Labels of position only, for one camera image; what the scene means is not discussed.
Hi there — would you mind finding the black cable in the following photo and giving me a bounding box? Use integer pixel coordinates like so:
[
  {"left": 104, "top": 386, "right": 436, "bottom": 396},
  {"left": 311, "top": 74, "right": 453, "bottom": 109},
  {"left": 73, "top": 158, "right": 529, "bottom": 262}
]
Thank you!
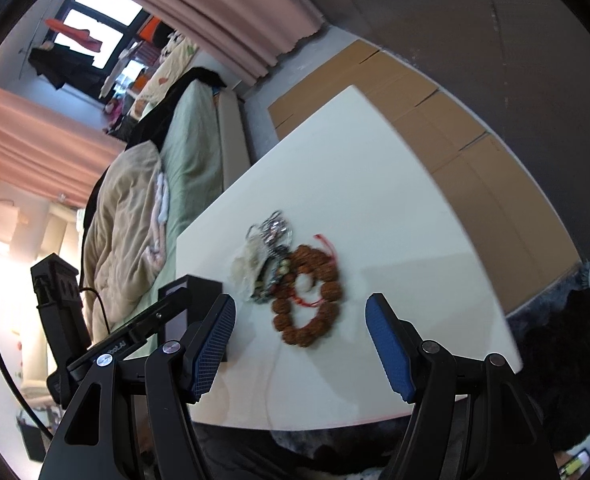
[{"left": 78, "top": 286, "right": 111, "bottom": 336}]

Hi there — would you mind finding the flat brown cardboard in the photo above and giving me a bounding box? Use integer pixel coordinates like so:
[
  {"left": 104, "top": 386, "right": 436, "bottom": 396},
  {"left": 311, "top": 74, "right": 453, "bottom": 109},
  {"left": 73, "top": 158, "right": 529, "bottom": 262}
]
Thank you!
[{"left": 267, "top": 40, "right": 583, "bottom": 313}]

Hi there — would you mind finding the pink curtain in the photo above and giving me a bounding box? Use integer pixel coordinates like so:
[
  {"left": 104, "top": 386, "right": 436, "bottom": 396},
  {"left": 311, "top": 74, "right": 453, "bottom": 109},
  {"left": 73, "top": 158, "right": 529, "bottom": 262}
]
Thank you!
[
  {"left": 75, "top": 0, "right": 326, "bottom": 86},
  {"left": 0, "top": 82, "right": 126, "bottom": 208}
]

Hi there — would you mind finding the bed with green sheet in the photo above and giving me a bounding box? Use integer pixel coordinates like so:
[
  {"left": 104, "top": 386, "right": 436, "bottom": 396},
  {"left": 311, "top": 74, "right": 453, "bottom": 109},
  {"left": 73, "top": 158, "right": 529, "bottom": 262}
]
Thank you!
[{"left": 82, "top": 67, "right": 252, "bottom": 351}]

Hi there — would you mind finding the orange hanging garment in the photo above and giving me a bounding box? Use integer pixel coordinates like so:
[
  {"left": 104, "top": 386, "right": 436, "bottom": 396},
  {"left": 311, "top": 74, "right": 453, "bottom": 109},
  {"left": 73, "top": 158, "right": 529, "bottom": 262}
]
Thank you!
[{"left": 45, "top": 17, "right": 103, "bottom": 54}]

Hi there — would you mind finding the black clothing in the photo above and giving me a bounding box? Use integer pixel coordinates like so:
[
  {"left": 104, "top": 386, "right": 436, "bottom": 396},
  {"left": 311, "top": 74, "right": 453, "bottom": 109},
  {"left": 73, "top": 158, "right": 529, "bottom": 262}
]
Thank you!
[{"left": 125, "top": 66, "right": 227, "bottom": 151}]

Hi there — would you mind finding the white plastic pouch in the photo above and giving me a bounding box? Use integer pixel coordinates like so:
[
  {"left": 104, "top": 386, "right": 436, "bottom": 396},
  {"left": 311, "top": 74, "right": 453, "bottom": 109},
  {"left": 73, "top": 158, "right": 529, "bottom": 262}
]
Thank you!
[{"left": 231, "top": 237, "right": 276, "bottom": 302}]

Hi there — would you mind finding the silver chain bracelet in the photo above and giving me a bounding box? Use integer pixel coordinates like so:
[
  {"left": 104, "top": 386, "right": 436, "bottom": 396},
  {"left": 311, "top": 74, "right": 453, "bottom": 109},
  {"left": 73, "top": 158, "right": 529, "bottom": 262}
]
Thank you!
[{"left": 247, "top": 210, "right": 296, "bottom": 256}]

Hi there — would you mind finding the multicoloured bead bracelet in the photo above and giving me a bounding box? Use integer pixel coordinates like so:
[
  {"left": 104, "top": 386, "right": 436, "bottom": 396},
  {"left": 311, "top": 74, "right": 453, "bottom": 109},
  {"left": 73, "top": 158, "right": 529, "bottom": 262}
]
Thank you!
[{"left": 255, "top": 255, "right": 296, "bottom": 306}]

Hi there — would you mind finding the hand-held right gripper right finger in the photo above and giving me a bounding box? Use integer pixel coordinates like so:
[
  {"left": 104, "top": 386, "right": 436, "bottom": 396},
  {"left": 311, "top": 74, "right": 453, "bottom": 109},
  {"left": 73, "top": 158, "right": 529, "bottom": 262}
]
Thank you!
[{"left": 365, "top": 293, "right": 560, "bottom": 480}]

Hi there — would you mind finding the pink and white cloth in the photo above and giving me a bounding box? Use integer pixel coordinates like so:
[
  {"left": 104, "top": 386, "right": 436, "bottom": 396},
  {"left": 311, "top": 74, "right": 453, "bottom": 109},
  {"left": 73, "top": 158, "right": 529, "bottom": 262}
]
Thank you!
[{"left": 147, "top": 170, "right": 172, "bottom": 267}]

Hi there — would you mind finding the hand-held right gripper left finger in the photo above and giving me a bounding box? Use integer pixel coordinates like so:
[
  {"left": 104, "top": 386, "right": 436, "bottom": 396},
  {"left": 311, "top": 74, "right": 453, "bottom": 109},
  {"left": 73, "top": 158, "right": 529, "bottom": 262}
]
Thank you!
[{"left": 38, "top": 294, "right": 237, "bottom": 480}]

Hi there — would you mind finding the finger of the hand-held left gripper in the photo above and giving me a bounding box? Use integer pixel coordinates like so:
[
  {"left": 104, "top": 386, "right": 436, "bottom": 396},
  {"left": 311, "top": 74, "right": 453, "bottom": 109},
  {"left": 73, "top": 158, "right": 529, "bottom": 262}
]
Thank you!
[{"left": 68, "top": 290, "right": 194, "bottom": 382}]

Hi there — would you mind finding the beige bed headboard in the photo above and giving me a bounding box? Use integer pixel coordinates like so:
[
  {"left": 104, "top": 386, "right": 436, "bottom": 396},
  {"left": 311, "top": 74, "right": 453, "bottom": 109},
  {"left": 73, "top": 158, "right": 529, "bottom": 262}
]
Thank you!
[{"left": 18, "top": 202, "right": 83, "bottom": 403}]

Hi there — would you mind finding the window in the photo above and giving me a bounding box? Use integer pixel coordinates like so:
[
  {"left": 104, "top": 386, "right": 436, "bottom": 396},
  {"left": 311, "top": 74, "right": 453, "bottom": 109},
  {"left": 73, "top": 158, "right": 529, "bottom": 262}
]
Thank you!
[{"left": 50, "top": 0, "right": 143, "bottom": 68}]

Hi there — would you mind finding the cream printed cloth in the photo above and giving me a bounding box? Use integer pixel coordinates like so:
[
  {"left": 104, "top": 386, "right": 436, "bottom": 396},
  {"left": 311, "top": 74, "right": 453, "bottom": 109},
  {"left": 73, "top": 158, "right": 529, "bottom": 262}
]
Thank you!
[{"left": 139, "top": 30, "right": 197, "bottom": 107}]

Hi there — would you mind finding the black jewelry box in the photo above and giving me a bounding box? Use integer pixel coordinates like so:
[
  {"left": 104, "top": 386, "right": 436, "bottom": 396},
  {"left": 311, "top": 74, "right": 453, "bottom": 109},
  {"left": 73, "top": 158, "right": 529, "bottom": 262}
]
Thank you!
[{"left": 157, "top": 274, "right": 224, "bottom": 363}]

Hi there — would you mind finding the brown wooden bead bracelet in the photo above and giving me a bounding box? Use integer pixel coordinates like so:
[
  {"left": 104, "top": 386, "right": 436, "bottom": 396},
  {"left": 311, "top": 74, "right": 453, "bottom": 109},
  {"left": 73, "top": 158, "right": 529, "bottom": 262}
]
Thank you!
[{"left": 271, "top": 233, "right": 344, "bottom": 347}]

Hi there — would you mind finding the black hanging garment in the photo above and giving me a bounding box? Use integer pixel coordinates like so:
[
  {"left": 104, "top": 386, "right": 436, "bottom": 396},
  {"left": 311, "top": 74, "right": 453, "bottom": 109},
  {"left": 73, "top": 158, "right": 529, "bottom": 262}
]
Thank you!
[{"left": 28, "top": 45, "right": 101, "bottom": 92}]

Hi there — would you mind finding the beige blanket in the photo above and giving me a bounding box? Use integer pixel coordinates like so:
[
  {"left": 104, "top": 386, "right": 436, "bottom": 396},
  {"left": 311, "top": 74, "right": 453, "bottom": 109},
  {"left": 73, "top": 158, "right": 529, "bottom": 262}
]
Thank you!
[{"left": 82, "top": 141, "right": 168, "bottom": 336}]

